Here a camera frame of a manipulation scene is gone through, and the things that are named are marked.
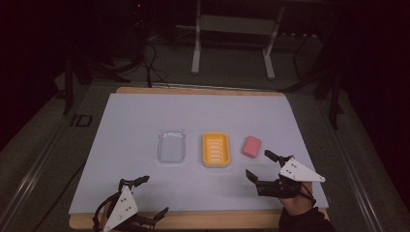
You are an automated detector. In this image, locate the pink soap bar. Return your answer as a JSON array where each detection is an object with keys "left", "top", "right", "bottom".
[{"left": 241, "top": 135, "right": 262, "bottom": 160}]

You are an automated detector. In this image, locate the white metal stand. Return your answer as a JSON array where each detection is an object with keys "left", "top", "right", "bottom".
[{"left": 175, "top": 0, "right": 286, "bottom": 81}]

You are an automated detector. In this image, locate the wooden table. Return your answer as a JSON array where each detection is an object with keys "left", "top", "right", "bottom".
[{"left": 68, "top": 86, "right": 331, "bottom": 231}]

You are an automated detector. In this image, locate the black tripod stand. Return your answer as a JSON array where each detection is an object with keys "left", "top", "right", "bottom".
[
  {"left": 279, "top": 30, "right": 345, "bottom": 131},
  {"left": 61, "top": 52, "right": 132, "bottom": 116}
]

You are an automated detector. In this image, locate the metal floor rail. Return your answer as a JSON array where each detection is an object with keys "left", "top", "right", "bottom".
[
  {"left": 0, "top": 124, "right": 71, "bottom": 232},
  {"left": 320, "top": 101, "right": 385, "bottom": 232}
]

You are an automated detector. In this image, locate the clear plastic container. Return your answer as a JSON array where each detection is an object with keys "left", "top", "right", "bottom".
[{"left": 156, "top": 129, "right": 187, "bottom": 164}]

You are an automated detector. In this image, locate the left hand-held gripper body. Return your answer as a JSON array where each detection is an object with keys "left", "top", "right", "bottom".
[{"left": 92, "top": 178, "right": 156, "bottom": 232}]

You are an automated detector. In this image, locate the person's right hand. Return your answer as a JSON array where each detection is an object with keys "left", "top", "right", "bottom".
[{"left": 278, "top": 181, "right": 316, "bottom": 217}]

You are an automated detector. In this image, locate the white table sheet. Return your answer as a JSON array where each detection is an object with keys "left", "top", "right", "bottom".
[{"left": 68, "top": 92, "right": 330, "bottom": 217}]

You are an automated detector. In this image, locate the person's left hand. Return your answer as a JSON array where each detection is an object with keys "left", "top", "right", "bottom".
[{"left": 98, "top": 204, "right": 112, "bottom": 228}]

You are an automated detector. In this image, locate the thin black floor cable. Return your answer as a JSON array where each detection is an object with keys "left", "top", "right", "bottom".
[{"left": 32, "top": 160, "right": 87, "bottom": 232}]

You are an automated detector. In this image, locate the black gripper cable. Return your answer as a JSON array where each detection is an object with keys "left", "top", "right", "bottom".
[{"left": 297, "top": 183, "right": 318, "bottom": 207}]

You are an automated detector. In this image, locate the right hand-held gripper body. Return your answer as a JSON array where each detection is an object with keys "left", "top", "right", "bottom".
[{"left": 255, "top": 155, "right": 327, "bottom": 199}]

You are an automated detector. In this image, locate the yellow soap dish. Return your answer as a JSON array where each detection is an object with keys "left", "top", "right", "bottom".
[{"left": 201, "top": 131, "right": 232, "bottom": 168}]

